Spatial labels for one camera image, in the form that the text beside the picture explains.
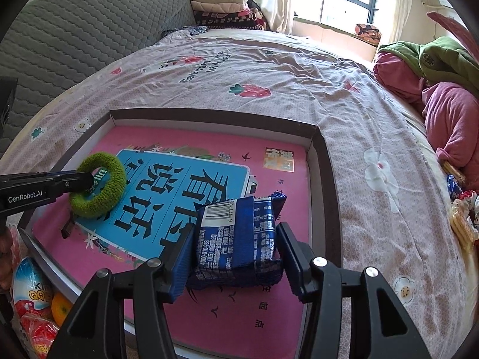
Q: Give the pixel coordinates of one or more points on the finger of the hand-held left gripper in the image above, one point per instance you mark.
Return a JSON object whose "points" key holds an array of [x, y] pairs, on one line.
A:
{"points": [[67, 174], [71, 187]]}

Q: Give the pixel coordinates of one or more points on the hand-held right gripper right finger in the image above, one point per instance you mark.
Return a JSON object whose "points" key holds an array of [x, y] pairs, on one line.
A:
{"points": [[295, 265]]}

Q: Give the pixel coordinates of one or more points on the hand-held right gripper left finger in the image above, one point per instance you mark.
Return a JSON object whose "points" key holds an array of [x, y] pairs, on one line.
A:
{"points": [[177, 265]]}

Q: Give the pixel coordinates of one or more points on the green knitted scrunchie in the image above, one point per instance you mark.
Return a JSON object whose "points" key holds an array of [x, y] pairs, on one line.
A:
{"points": [[116, 172]]}

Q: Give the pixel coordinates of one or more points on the shallow box with pink base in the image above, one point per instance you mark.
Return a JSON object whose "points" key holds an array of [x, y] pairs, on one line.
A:
{"points": [[280, 202]]}

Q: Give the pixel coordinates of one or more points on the egg-shaped toy packet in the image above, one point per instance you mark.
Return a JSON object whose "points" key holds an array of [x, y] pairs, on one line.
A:
{"points": [[32, 288]]}

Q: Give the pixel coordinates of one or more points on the orange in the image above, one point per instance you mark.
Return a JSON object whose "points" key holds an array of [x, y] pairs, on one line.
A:
{"points": [[61, 308]]}

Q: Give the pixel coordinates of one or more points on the grey quilted headboard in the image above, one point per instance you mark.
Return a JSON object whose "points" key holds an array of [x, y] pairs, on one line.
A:
{"points": [[86, 33]]}

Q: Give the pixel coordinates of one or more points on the red white plastic packet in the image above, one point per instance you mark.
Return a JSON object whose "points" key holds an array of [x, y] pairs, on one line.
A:
{"points": [[37, 338]]}

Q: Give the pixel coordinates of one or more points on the yellow cracker packet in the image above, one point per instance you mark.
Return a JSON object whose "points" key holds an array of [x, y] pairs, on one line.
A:
{"points": [[461, 228]]}

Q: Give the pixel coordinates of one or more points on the small blue snack packet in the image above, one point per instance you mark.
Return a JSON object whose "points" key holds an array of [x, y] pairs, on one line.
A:
{"points": [[454, 189]]}

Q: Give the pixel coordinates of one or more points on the wafer biscuit packet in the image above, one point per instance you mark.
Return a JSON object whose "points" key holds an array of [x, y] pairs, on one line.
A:
{"points": [[453, 170]]}

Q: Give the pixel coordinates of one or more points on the dark crumpled cloth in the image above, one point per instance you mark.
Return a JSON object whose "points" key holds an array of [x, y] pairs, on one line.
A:
{"points": [[187, 30]]}

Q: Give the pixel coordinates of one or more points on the pink fleece blanket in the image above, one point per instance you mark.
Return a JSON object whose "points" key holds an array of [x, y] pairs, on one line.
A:
{"points": [[452, 119]]}

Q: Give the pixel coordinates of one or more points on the dark patterned folded blanket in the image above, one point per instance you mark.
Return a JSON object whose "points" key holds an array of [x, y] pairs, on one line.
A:
{"points": [[228, 20]]}

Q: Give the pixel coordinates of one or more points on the green jacket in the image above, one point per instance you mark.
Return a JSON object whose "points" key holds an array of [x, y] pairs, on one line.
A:
{"points": [[445, 58]]}

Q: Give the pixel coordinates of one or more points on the cream curtain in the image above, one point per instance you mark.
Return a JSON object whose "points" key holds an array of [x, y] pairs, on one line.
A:
{"points": [[275, 0], [402, 3]]}

